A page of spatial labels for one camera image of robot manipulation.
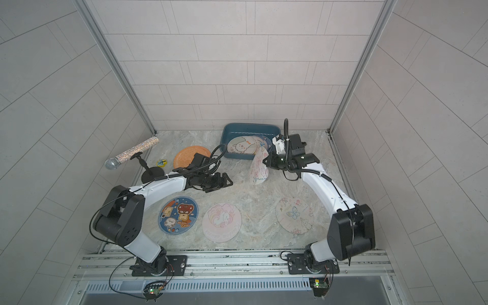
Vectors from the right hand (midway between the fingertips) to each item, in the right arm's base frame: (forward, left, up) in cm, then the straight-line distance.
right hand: (263, 160), depth 81 cm
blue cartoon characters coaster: (-15, +39, -17) cm, 46 cm away
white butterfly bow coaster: (-4, +2, -2) cm, 5 cm away
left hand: (-4, +16, -12) cm, 20 cm away
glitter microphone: (-2, +60, +7) cm, 60 cm away
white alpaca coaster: (+24, +10, -15) cm, 30 cm away
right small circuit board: (-44, -17, -20) cm, 51 cm away
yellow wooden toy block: (+13, +53, -14) cm, 56 cm away
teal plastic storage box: (+33, +16, -13) cm, 39 cm away
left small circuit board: (-42, +41, -14) cm, 60 cm away
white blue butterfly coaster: (-18, -13, -19) cm, 29 cm away
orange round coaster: (+17, +42, -16) cm, 48 cm away
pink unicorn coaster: (-19, +20, -18) cm, 33 cm away
